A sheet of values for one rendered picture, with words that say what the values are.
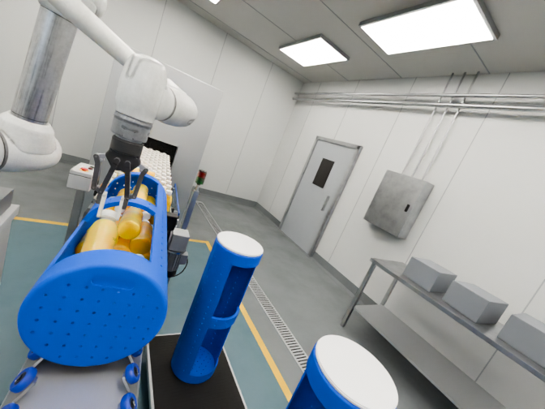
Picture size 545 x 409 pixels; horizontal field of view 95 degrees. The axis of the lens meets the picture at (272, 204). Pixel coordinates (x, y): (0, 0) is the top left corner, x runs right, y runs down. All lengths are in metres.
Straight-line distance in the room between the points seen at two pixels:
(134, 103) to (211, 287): 1.02
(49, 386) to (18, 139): 0.81
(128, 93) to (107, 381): 0.70
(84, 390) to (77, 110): 5.26
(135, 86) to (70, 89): 5.06
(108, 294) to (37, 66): 0.84
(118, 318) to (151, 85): 0.56
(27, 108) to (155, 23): 4.75
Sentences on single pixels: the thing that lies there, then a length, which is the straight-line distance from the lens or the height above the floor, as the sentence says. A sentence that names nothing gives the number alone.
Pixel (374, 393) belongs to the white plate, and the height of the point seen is 1.04.
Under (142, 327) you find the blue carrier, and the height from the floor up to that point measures 1.07.
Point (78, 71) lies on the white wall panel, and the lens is 5.77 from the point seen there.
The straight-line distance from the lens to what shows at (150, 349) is 1.99.
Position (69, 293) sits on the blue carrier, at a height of 1.16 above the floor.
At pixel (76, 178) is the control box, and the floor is 1.06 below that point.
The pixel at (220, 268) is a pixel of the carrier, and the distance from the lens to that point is 1.40.
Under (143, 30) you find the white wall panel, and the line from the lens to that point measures 5.83.
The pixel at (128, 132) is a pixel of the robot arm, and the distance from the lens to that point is 0.75.
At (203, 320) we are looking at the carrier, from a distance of 1.57.
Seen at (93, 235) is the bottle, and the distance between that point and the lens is 0.81.
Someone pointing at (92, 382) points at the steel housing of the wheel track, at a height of 0.93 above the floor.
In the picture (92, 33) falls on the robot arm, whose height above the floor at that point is 1.69.
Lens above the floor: 1.58
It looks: 11 degrees down
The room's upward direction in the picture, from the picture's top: 22 degrees clockwise
